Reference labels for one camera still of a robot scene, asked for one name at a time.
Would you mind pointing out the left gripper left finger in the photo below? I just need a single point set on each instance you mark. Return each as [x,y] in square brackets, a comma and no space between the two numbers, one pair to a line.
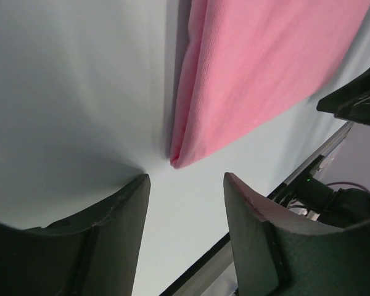
[93,252]

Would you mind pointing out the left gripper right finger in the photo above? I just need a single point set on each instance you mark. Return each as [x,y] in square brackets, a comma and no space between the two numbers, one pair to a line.
[278,252]

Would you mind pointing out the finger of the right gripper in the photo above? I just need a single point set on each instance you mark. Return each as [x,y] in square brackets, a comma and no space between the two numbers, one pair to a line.
[351,102]

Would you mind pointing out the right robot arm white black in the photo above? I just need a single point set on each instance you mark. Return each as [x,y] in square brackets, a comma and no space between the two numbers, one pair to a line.
[341,203]

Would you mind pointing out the pink t shirt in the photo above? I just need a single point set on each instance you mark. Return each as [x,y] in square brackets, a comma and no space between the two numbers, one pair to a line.
[249,61]

